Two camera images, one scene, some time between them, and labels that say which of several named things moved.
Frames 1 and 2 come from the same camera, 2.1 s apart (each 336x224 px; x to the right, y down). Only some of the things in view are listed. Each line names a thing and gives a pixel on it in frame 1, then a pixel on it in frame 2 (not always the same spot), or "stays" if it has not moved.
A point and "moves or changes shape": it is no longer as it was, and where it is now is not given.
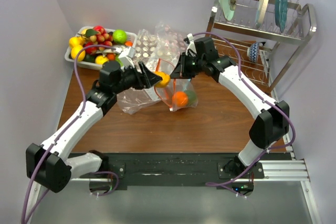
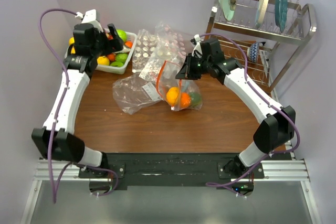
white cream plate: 264,0 stays
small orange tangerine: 128,43 stays
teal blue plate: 281,6 stays
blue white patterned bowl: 252,52 stays
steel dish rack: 266,55 stays
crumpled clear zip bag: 135,97 stays
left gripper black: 146,79 → 115,44
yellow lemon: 165,81 → 172,95
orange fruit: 180,98 moves or changes shape
